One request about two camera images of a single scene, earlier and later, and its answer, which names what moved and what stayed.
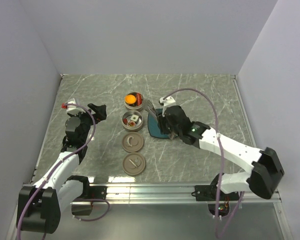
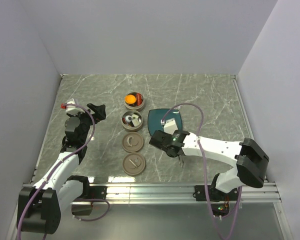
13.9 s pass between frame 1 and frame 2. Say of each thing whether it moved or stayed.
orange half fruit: stayed
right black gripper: moved
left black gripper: stayed
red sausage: stayed
